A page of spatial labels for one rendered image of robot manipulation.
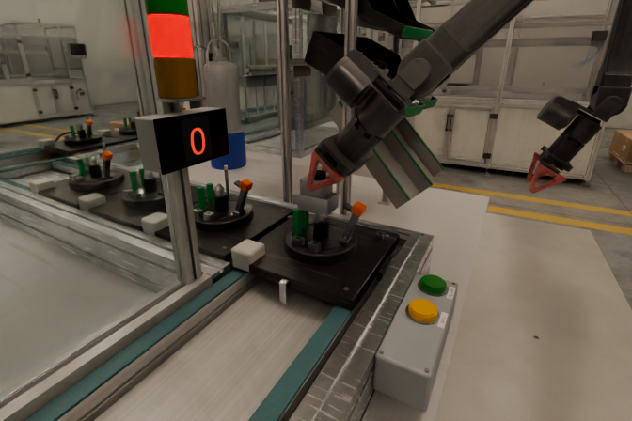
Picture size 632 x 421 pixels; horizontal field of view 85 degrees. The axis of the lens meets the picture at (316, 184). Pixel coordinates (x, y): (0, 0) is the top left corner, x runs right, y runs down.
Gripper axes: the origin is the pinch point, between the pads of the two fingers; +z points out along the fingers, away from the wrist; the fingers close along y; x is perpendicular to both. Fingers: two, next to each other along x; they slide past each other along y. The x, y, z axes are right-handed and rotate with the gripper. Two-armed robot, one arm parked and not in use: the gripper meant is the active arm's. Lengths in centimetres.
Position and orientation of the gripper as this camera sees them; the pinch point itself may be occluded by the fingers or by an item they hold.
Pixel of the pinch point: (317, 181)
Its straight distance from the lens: 62.5
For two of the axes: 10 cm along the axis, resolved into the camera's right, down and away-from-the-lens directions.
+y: -4.9, 2.9, -8.2
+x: 6.6, 7.4, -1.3
